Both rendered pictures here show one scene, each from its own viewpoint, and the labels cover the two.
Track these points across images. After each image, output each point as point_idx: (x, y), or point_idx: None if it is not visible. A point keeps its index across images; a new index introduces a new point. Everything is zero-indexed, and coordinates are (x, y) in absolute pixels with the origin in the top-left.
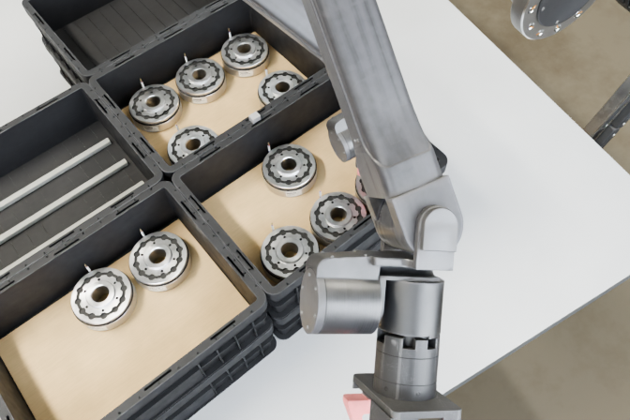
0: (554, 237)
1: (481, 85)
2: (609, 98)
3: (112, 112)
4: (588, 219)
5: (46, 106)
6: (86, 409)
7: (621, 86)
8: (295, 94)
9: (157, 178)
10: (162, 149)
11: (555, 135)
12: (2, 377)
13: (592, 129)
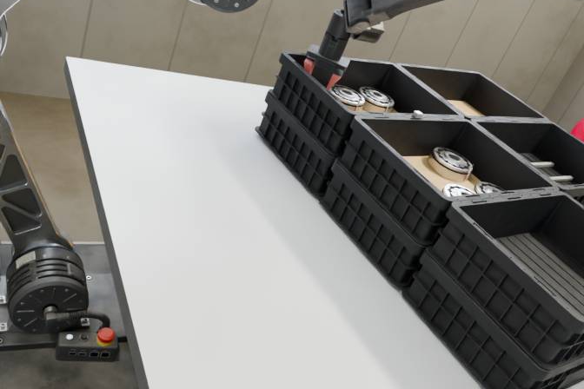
0: (167, 93)
1: (152, 180)
2: (12, 133)
3: (526, 161)
4: (134, 89)
5: (578, 184)
6: (465, 110)
7: (5, 117)
8: (387, 115)
9: (473, 120)
10: (474, 182)
11: (111, 125)
12: (511, 116)
13: (26, 161)
